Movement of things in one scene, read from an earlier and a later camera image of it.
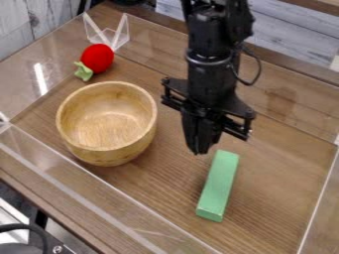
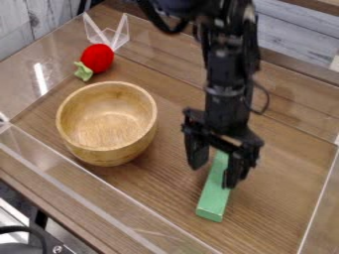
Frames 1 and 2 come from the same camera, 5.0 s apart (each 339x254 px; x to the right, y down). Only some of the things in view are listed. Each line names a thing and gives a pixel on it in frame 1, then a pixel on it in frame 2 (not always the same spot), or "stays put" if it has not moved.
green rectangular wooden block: x=215 y=195 stays put
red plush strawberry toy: x=95 y=60 stays put
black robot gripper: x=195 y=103 → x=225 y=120
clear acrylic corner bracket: x=113 y=37 stays put
